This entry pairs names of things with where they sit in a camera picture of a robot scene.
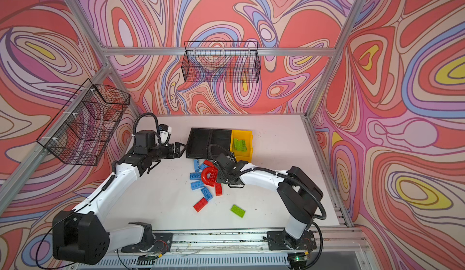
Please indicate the red lego brick middle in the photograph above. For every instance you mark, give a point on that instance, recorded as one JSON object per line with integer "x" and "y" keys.
{"x": 218, "y": 189}

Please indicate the green lego brick front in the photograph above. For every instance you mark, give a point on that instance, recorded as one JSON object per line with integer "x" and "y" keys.
{"x": 238, "y": 211}

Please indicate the black plastic bin middle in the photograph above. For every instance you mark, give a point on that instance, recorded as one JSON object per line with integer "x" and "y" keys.
{"x": 220, "y": 137}

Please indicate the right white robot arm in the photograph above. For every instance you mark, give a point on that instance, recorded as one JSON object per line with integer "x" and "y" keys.
{"x": 299, "y": 194}

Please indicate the red lego brick front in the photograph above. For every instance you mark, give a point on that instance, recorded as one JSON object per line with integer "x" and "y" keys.
{"x": 200, "y": 205}

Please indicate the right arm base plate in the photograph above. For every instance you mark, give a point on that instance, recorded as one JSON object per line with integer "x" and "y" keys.
{"x": 280, "y": 240}

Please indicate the yellow plastic bin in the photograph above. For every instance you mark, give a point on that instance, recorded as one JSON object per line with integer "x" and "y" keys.
{"x": 246, "y": 136}

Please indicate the blue lego brick top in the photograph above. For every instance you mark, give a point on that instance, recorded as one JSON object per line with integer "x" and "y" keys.
{"x": 197, "y": 166}

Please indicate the black wire basket back wall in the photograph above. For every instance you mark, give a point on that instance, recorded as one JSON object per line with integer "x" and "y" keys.
{"x": 214, "y": 61}

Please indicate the black wire basket left wall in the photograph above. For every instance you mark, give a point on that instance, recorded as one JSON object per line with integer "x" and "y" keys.
{"x": 81, "y": 131}

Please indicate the black wire basket wall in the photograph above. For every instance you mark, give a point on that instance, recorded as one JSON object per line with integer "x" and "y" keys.
{"x": 81, "y": 131}
{"x": 214, "y": 61}

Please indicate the red lego brick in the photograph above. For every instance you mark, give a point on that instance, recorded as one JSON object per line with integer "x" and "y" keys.
{"x": 218, "y": 189}
{"x": 200, "y": 205}

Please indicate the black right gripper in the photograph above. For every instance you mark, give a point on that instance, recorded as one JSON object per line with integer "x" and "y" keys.
{"x": 220, "y": 177}

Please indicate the blue lego brick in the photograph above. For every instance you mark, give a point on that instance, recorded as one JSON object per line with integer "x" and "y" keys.
{"x": 195, "y": 176}
{"x": 197, "y": 166}
{"x": 197, "y": 185}
{"x": 206, "y": 193}

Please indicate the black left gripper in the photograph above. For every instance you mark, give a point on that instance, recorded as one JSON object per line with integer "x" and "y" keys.
{"x": 177, "y": 146}

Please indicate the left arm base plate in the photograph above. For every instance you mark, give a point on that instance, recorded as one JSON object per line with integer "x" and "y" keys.
{"x": 162, "y": 243}

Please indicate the black plastic bin left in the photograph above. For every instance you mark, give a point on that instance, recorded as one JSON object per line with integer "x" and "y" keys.
{"x": 198, "y": 142}

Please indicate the black plastic bin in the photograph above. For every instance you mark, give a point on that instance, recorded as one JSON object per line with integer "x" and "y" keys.
{"x": 198, "y": 142}
{"x": 220, "y": 137}

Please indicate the aluminium front rail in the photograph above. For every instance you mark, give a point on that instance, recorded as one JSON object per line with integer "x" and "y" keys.
{"x": 338, "y": 249}

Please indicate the green lego brick narrow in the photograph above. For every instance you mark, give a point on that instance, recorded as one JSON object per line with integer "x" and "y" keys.
{"x": 242, "y": 146}

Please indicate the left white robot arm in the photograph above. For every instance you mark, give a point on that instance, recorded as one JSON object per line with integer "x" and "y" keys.
{"x": 79, "y": 235}

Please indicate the green lego brick large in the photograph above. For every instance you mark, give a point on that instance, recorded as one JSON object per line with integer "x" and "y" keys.
{"x": 237, "y": 144}

